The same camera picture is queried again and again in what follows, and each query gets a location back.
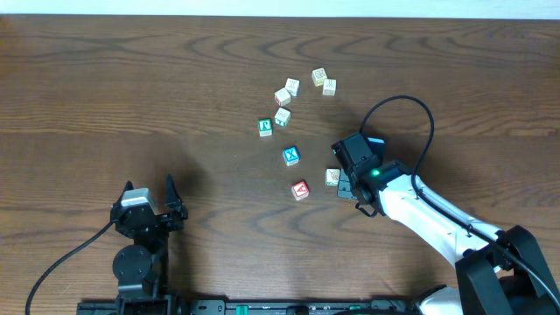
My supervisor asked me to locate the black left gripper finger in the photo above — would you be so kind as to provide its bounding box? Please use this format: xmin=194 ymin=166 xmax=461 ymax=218
xmin=114 ymin=180 xmax=134 ymax=206
xmin=165 ymin=174 xmax=188 ymax=221

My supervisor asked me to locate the engraved number wooden block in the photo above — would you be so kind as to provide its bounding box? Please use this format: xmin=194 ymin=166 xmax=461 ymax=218
xmin=325 ymin=168 xmax=341 ymax=186

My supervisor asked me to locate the red A wooden block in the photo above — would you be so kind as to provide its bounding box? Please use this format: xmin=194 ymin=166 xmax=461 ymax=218
xmin=291 ymin=181 xmax=310 ymax=200

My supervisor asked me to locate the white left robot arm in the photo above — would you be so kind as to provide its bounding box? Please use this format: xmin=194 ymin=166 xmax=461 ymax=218
xmin=110 ymin=176 xmax=188 ymax=300

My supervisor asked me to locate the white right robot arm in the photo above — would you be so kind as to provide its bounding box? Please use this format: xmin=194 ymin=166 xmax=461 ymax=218
xmin=339 ymin=155 xmax=559 ymax=314

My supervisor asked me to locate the blue X wooden block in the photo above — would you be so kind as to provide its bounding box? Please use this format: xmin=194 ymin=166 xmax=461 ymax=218
xmin=283 ymin=146 xmax=300 ymax=166

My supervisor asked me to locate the pale engraved wooden block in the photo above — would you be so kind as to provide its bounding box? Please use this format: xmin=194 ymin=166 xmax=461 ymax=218
xmin=322 ymin=79 xmax=337 ymax=96

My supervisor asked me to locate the green edged wooden block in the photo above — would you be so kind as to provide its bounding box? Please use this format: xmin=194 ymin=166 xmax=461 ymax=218
xmin=274 ymin=108 xmax=291 ymax=127

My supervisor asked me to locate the green letter wooden block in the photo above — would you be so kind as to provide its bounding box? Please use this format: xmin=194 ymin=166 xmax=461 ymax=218
xmin=258 ymin=118 xmax=273 ymax=137

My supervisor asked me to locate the tan engraved wooden block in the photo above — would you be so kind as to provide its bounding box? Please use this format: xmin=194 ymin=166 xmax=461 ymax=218
xmin=311 ymin=67 xmax=328 ymax=87

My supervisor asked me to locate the red M wooden block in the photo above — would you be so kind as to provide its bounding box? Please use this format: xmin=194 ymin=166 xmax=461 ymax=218
xmin=274 ymin=87 xmax=291 ymax=107

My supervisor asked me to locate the plain engraved wooden block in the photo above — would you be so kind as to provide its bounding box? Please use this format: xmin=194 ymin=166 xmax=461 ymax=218
xmin=284 ymin=78 xmax=300 ymax=97

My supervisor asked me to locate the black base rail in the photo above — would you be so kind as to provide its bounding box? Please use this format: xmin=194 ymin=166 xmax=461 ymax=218
xmin=76 ymin=299 xmax=420 ymax=315

